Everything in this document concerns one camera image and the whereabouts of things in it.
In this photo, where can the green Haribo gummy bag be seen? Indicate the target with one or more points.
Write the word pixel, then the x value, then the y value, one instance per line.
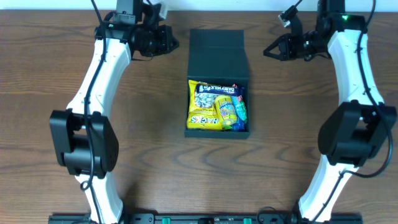
pixel 226 125

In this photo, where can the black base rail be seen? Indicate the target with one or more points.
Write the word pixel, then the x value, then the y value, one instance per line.
pixel 217 219

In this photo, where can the blue Oreo cookie pack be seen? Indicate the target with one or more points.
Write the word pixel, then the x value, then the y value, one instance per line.
pixel 239 125

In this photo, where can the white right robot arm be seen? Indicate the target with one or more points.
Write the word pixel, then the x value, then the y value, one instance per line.
pixel 362 122

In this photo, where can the green red chocolate bar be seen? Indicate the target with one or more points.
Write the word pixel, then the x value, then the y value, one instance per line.
pixel 238 102

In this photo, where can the dark blue chocolate bar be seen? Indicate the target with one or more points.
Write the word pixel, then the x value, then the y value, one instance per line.
pixel 217 90

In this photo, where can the black gift box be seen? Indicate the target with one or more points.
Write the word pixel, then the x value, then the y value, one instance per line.
pixel 218 57

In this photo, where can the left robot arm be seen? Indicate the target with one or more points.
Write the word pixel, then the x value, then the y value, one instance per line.
pixel 84 140

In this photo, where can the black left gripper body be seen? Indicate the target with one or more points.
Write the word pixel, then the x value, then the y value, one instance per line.
pixel 166 40

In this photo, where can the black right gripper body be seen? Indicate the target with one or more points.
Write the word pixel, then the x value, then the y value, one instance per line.
pixel 286 46

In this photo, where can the yellow mentos gum can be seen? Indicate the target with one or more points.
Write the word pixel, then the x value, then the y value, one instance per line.
pixel 225 109

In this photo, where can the yellow snack bag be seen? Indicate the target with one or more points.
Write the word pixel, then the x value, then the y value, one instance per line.
pixel 201 110

